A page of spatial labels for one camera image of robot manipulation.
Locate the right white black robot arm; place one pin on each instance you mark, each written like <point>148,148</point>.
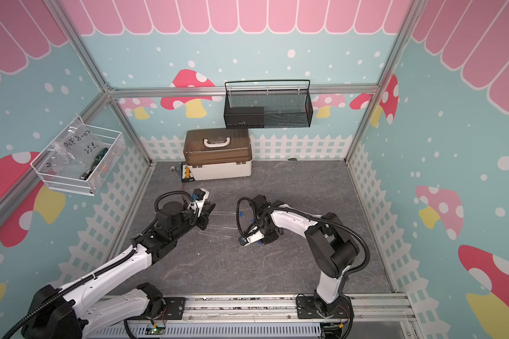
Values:
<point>337,250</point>

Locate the brown lid storage toolbox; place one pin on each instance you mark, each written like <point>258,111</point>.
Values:
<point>218,153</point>

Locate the clear plastic labelled bag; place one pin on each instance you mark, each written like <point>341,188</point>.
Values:
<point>73,151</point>

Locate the black mesh wall basket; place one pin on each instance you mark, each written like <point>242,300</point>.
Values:
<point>286,103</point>

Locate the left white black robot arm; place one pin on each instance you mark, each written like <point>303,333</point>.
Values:
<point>75,309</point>

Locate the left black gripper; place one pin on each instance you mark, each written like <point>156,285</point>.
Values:
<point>204,216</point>

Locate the black box in mesh basket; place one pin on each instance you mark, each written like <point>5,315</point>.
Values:
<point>244,117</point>

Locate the white wire wall basket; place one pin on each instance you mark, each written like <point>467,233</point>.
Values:
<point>115,142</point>

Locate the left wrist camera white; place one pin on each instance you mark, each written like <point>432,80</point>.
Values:
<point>199,197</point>

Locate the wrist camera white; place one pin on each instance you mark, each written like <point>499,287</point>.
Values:
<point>251,239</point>
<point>199,197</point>

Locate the black yellow battery charger board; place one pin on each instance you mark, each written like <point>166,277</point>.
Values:
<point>186,175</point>

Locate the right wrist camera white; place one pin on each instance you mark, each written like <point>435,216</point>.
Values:
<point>251,239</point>

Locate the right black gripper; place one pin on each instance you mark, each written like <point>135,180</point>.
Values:
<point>269,239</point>

